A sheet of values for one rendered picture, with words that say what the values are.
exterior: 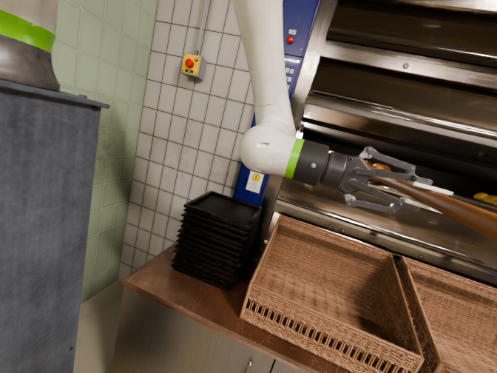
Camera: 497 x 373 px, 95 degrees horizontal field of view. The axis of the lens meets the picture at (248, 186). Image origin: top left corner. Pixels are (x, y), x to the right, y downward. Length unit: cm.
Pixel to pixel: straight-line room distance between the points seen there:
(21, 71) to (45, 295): 41
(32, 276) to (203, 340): 59
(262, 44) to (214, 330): 86
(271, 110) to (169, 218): 108
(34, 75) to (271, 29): 44
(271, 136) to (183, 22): 110
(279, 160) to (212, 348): 73
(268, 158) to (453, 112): 97
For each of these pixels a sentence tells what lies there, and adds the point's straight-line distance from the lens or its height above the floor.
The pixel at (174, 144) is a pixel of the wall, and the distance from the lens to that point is 140.
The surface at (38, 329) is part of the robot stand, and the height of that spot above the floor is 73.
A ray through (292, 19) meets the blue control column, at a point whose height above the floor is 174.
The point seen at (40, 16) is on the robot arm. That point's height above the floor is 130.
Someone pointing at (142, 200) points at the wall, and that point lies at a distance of 159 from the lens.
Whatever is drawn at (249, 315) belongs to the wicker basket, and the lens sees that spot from 93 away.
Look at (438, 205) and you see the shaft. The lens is 50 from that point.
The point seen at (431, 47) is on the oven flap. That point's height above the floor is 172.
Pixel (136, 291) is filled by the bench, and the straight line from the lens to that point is 102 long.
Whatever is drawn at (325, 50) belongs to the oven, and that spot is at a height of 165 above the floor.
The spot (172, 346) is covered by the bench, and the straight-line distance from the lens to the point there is 107.
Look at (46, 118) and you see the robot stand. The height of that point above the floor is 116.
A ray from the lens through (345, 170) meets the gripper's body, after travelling 50.
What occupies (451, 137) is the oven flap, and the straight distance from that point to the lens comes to 115.
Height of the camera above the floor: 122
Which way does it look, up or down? 13 degrees down
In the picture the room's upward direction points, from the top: 15 degrees clockwise
